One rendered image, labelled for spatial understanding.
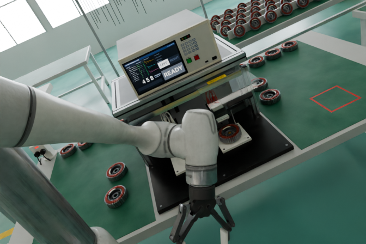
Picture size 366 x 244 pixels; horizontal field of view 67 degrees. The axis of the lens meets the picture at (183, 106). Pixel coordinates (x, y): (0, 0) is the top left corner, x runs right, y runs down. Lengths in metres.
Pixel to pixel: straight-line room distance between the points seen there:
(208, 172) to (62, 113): 0.43
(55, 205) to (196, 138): 0.37
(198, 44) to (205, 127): 0.60
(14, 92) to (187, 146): 0.45
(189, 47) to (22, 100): 0.91
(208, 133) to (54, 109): 0.41
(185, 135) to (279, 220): 1.32
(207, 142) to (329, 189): 1.44
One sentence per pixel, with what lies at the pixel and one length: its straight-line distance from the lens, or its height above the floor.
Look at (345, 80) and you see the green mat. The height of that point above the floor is 0.75.
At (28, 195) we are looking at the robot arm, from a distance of 0.67.
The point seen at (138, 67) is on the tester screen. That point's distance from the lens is 1.25.
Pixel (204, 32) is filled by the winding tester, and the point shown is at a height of 1.27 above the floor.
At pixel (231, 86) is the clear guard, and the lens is 1.19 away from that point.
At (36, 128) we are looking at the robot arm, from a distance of 0.47.
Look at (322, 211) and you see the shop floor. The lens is 2.00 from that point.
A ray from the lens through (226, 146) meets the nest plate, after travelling 1.33.
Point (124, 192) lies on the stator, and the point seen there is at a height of 0.78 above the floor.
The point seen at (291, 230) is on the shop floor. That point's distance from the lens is 1.93.
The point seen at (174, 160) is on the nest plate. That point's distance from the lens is 1.38.
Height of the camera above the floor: 1.65
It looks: 30 degrees down
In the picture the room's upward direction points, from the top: 24 degrees counter-clockwise
